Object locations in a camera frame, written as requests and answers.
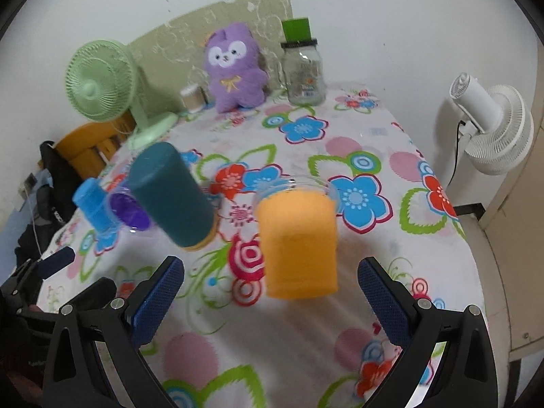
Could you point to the glass jar with black lid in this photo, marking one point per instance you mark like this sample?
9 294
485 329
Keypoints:
302 69

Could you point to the green box behind jar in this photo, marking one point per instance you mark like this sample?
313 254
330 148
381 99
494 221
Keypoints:
296 30

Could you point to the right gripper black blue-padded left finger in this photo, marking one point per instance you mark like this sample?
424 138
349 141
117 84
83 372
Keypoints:
74 375

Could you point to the orange plastic cup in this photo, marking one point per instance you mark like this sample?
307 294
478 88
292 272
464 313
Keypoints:
297 227

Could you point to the blue plastic cup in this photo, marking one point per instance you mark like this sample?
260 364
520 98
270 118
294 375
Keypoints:
91 199

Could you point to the white standing fan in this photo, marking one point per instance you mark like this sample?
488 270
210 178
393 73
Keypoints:
493 127

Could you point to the purple clear plastic cup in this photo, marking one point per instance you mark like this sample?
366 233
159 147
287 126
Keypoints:
127 210

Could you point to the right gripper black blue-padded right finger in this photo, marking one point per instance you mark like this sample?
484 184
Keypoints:
466 374

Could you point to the green desk fan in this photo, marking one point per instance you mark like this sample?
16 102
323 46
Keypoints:
103 82

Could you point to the orange wooden chair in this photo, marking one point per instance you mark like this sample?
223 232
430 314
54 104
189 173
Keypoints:
89 148

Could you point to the floral tablecloth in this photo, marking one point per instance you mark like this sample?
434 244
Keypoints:
271 313

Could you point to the purple plush toy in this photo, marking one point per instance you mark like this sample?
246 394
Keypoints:
231 60

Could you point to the dark teal cylinder cup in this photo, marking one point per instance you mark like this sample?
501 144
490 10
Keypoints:
167 191

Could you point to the small white round container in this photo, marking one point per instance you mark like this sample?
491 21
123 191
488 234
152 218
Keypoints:
193 98

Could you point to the black bag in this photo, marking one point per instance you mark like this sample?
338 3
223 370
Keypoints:
54 205

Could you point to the beige patterned wall panel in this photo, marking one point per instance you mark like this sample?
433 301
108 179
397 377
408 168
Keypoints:
171 57

